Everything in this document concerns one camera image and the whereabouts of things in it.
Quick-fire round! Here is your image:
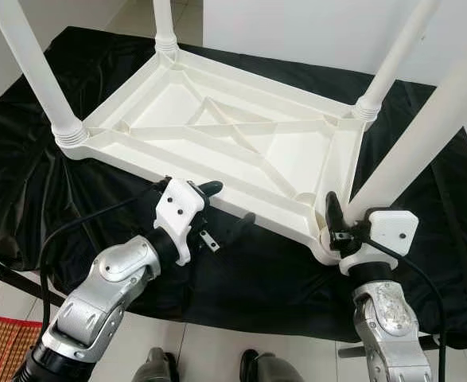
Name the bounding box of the grey left robot foot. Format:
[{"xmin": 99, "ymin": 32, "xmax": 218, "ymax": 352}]
[{"xmin": 131, "ymin": 348, "xmax": 178, "ymax": 382}]

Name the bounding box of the black metal table leg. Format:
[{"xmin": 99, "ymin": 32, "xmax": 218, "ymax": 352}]
[
  {"xmin": 337, "ymin": 334, "xmax": 446, "ymax": 359},
  {"xmin": 0, "ymin": 259, "xmax": 53, "ymax": 308}
]

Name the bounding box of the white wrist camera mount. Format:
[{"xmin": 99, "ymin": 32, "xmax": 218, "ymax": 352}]
[
  {"xmin": 341, "ymin": 209, "xmax": 419, "ymax": 275},
  {"xmin": 154, "ymin": 179, "xmax": 207, "ymax": 266}
]

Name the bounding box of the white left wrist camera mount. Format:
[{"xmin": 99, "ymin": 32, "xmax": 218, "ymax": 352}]
[{"xmin": 154, "ymin": 179, "xmax": 207, "ymax": 266}]

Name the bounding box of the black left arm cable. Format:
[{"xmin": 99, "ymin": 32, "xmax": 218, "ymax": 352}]
[{"xmin": 38, "ymin": 179, "xmax": 170, "ymax": 321}]

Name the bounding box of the white plastic table leg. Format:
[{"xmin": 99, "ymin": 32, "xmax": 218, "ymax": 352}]
[
  {"xmin": 152, "ymin": 0, "xmax": 180, "ymax": 55},
  {"xmin": 352, "ymin": 0, "xmax": 442, "ymax": 122},
  {"xmin": 346, "ymin": 24, "xmax": 467, "ymax": 225},
  {"xmin": 0, "ymin": 0, "xmax": 89, "ymax": 148}
]

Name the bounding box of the grey robot foot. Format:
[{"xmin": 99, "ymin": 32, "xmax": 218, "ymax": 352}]
[
  {"xmin": 131, "ymin": 348, "xmax": 178, "ymax": 382},
  {"xmin": 239, "ymin": 349, "xmax": 304, "ymax": 382}
]

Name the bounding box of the black table cloth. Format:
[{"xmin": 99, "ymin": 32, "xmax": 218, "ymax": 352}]
[{"xmin": 0, "ymin": 26, "xmax": 467, "ymax": 349}]

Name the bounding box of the grey right robot foot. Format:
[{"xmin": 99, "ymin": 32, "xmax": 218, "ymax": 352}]
[{"xmin": 239, "ymin": 349, "xmax": 304, "ymax": 382}]

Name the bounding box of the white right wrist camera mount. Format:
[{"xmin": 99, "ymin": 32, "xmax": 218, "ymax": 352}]
[{"xmin": 341, "ymin": 209, "xmax": 419, "ymax": 275}]

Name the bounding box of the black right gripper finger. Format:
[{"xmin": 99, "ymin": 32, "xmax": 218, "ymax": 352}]
[{"xmin": 324, "ymin": 191, "xmax": 348, "ymax": 234}]

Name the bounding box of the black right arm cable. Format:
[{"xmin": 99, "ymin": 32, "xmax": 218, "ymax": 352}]
[{"xmin": 359, "ymin": 235, "xmax": 449, "ymax": 382}]

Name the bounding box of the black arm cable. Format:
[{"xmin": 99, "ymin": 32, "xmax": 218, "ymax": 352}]
[
  {"xmin": 359, "ymin": 235, "xmax": 449, "ymax": 382},
  {"xmin": 38, "ymin": 179, "xmax": 170, "ymax": 321}
]

